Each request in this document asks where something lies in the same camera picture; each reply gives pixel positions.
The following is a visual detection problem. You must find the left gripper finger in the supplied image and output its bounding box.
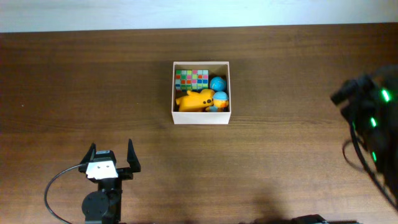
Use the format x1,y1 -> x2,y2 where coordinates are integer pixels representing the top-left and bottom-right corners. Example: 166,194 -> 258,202
127,139 -> 141,170
80,143 -> 96,164

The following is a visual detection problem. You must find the yellow dog toy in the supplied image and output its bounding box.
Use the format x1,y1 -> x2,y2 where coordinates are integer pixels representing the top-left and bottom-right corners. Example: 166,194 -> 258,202
175,89 -> 215,112

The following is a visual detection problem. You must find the rubiks cube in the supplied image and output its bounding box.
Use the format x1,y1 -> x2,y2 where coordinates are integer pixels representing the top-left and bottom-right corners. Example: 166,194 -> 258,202
174,70 -> 193,91
190,70 -> 209,90

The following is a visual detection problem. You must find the yellow duck toy blue cap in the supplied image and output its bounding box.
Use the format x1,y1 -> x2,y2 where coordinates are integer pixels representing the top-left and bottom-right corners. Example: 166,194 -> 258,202
205,91 -> 229,112

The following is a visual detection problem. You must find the blue ball toy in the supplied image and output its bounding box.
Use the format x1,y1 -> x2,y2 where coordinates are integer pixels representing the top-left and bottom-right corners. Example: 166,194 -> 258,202
209,77 -> 227,92

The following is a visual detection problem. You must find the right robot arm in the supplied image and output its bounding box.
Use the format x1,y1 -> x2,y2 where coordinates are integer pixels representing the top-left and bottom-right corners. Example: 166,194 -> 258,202
330,65 -> 397,194

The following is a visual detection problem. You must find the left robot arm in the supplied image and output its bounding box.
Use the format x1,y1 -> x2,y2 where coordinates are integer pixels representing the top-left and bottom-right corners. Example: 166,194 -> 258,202
78,140 -> 141,224

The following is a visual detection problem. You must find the beige open cardboard box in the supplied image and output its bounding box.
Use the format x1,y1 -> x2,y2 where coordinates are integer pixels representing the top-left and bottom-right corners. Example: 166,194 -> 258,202
171,62 -> 232,124

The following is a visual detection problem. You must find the left black cable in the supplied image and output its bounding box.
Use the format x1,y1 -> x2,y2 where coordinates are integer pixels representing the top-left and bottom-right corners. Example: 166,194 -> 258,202
43,164 -> 88,224

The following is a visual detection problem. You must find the black cable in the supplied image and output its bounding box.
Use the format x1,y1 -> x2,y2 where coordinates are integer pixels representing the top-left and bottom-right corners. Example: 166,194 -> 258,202
341,124 -> 398,209
43,164 -> 88,224

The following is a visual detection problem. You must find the right black cable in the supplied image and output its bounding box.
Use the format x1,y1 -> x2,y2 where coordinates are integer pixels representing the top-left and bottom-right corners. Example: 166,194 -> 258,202
341,124 -> 398,209

